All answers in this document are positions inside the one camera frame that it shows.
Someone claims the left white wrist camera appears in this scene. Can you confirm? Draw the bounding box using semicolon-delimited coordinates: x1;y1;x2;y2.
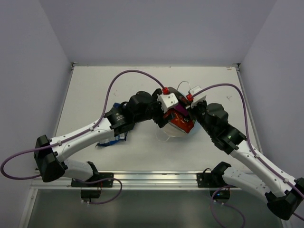
157;93;179;113

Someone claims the light blue paper bag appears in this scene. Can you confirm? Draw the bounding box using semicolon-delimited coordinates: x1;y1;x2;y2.
161;86;197;138

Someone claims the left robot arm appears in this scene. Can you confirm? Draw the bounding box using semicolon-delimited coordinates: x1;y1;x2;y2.
34;89;178;187

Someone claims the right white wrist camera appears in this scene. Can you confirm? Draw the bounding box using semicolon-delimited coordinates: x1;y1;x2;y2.
189;85;206;108

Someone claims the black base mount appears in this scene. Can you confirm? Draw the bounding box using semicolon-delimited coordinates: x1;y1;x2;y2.
196;167;228;188
71;172;114;188

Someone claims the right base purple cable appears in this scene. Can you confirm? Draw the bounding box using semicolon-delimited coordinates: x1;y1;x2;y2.
211;184;246;228

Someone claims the blue red snack packet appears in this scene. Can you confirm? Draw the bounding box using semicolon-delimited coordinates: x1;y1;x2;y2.
113;103;122;110

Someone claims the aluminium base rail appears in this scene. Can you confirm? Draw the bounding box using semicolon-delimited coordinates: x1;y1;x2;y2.
30;171;220;190

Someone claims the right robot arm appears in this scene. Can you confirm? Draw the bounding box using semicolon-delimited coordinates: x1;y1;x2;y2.
189;100;304;220

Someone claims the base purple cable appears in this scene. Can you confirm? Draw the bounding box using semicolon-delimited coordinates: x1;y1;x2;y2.
211;184;246;228
78;177;123;205

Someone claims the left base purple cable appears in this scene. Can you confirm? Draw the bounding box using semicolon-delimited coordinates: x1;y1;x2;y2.
78;177;123;205

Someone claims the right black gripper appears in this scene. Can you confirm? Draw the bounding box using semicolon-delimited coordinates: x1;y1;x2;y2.
186;99;215;137

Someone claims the right base control box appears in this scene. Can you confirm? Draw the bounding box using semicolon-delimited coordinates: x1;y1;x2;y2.
209;188;230;203

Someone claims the base control box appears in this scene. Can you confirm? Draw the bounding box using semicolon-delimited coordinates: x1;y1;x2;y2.
209;188;230;203
80;188;101;202

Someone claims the orange red chips bag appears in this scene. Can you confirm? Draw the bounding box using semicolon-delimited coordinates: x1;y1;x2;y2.
163;109;195;133

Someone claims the left base control box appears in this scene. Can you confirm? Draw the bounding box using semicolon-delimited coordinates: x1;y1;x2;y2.
80;188;101;202

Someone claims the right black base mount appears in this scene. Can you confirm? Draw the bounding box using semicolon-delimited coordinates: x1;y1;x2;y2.
196;167;228;188

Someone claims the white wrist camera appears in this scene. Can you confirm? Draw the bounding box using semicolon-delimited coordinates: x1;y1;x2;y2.
157;93;179;113
189;85;206;108

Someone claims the purple snack packet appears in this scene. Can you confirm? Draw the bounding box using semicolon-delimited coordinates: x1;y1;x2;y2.
174;104;189;116

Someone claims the blue Kettle chips bag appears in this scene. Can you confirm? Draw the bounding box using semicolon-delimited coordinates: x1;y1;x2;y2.
96;132;128;147

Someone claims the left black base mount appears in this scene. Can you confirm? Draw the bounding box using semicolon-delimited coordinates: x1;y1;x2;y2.
71;172;114;188

